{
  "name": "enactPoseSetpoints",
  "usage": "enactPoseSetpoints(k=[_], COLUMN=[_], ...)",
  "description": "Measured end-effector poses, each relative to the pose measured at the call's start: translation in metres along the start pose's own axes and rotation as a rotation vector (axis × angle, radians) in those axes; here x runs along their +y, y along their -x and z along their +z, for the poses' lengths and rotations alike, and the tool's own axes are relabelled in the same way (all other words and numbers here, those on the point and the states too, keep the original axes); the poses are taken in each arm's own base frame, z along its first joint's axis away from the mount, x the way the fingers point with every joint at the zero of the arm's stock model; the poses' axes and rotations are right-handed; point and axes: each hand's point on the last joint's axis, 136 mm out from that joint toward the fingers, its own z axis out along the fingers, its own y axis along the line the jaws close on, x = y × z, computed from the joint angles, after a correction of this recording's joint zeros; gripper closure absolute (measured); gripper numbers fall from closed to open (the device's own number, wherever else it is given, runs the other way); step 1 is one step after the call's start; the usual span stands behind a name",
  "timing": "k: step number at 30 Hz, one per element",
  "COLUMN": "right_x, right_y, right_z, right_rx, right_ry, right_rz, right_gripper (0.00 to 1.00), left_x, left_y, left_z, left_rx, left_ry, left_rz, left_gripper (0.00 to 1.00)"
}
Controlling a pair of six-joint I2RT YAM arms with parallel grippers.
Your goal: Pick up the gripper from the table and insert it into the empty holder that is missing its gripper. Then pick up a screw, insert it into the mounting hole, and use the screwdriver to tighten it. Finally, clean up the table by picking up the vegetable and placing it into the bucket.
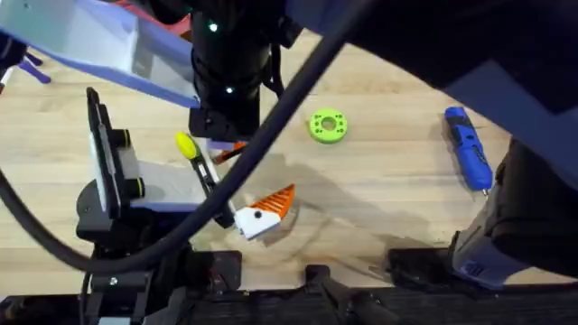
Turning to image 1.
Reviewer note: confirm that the black rail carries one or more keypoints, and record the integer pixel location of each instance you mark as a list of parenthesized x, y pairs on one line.
[(451, 311)]

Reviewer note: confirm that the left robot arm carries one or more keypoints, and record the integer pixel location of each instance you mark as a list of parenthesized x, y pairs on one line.
[(90, 40)]

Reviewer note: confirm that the black upright wrist plate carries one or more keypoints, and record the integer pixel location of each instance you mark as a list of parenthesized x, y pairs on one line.
[(102, 135)]

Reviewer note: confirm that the green disc with holes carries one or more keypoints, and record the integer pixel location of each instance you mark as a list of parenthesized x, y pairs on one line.
[(318, 128)]

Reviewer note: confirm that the blue electric screwdriver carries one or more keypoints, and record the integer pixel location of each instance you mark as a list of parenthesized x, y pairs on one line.
[(467, 149)]

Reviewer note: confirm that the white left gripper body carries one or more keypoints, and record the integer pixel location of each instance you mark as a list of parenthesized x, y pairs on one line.
[(171, 185)]

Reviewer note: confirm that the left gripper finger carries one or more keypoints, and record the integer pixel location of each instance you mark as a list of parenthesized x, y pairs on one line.
[(259, 221), (220, 145)]

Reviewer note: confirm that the orange ribbed wedge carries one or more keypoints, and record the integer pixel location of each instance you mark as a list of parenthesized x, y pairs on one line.
[(235, 147)]

